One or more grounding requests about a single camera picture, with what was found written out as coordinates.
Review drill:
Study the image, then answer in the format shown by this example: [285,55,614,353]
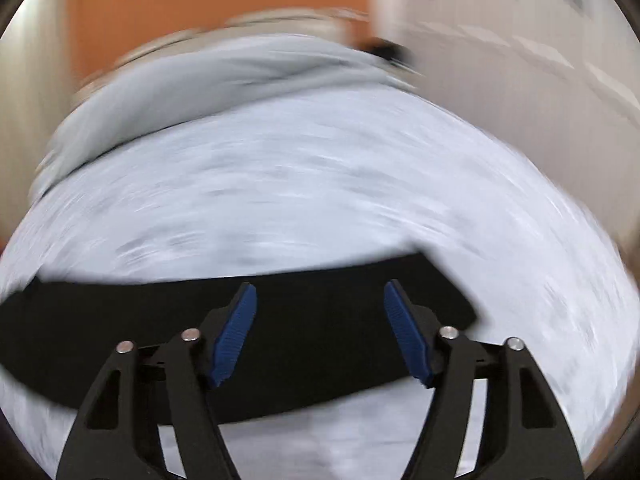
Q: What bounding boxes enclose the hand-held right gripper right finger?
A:
[384,280,586,480]

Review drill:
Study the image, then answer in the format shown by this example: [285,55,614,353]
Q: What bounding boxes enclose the grey duvet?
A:
[30,35,421,201]

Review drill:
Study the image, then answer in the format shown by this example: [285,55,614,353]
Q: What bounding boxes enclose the cream pleated curtain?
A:
[0,0,76,241]

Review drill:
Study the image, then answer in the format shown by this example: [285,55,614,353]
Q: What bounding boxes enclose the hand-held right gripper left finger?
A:
[56,282,258,480]

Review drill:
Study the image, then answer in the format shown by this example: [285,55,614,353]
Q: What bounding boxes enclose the white wardrobe doors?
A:
[372,0,640,161]

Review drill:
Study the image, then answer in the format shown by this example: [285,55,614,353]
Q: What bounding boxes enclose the black pants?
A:
[0,252,493,423]

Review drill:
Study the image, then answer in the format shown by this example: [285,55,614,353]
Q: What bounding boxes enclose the butterfly print bed sheet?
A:
[0,85,636,480]

